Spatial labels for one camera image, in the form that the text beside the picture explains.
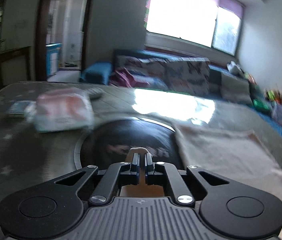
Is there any butterfly pattern cushion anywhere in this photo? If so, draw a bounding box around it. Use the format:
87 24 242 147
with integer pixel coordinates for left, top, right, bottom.
165 57 210 96

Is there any round black induction cooktop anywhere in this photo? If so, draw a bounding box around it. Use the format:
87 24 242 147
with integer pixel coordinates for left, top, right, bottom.
74 117 183 170

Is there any magenta cloth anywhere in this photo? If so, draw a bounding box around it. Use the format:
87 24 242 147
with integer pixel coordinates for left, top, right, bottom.
109 67 135 88

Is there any grey cushion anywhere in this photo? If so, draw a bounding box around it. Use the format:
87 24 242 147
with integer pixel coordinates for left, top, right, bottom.
220 74 252 105

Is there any beige garment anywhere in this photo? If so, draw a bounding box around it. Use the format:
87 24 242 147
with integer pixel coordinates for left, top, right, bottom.
174 124 282 238

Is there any window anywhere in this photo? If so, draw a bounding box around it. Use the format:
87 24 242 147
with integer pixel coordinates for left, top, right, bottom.
145 0 244 56

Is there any blue sofa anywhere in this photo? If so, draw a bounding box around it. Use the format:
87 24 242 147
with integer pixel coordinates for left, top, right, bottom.
79 48 282 156

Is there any pink tissue pack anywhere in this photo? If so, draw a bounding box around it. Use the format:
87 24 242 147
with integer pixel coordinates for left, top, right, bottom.
26 87 94 133

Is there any grey remote control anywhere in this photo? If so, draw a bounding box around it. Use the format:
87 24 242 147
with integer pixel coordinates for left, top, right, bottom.
85 87 104 100

